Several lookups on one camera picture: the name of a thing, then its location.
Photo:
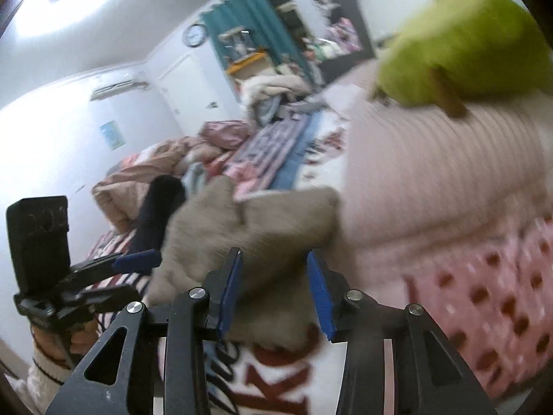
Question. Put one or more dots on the white knit sleeve forearm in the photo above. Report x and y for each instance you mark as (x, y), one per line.
(45, 378)

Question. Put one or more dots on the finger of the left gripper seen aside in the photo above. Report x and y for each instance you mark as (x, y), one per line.
(142, 263)

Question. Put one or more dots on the person's left hand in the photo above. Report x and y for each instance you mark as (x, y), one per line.
(63, 350)

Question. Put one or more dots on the round wall clock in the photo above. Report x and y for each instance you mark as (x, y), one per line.
(195, 35)

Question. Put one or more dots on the striped fleece blanket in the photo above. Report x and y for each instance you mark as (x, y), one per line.
(251, 159)

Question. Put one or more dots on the brown knitted sweater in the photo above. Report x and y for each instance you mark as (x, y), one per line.
(275, 231)

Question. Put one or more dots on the black bookshelf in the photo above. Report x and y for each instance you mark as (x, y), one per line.
(345, 23)

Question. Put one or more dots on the white door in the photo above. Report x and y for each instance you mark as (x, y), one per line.
(192, 100)

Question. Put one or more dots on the yellow white shelf unit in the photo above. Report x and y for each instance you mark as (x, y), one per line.
(243, 56)

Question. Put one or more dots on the blue wall poster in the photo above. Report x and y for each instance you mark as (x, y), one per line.
(112, 135)

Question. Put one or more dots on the white printed fleece blanket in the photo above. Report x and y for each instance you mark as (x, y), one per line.
(494, 305)

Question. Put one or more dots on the pink pillow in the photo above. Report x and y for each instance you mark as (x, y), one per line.
(421, 190)

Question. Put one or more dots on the white air conditioner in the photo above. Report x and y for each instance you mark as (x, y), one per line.
(118, 87)

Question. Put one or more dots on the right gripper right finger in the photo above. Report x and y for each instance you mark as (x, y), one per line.
(398, 361)

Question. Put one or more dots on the green plush toy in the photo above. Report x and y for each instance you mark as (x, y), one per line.
(455, 51)

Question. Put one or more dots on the pink brown rumpled duvet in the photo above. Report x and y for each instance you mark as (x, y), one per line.
(120, 195)

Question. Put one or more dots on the navy blue folded garment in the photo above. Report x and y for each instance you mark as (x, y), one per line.
(165, 195)

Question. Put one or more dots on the teal curtain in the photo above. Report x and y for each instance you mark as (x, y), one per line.
(267, 30)

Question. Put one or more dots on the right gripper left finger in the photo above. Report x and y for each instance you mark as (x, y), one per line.
(116, 376)

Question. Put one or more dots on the pile of clothes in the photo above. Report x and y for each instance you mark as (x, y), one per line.
(262, 87)

